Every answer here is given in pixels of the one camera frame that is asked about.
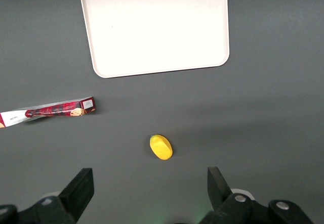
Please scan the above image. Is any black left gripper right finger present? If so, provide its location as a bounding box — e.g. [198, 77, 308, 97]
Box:
[199, 166, 314, 224]

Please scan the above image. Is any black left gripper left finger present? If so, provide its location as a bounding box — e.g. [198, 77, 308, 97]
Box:
[0, 167, 95, 224]

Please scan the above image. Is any red tartan cookie box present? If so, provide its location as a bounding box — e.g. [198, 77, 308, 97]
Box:
[0, 96, 97, 128]

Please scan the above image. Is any white rectangular tray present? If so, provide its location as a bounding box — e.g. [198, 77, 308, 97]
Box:
[78, 0, 230, 79]

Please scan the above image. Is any yellow toy lemon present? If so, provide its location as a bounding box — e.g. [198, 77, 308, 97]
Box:
[149, 133, 174, 161]

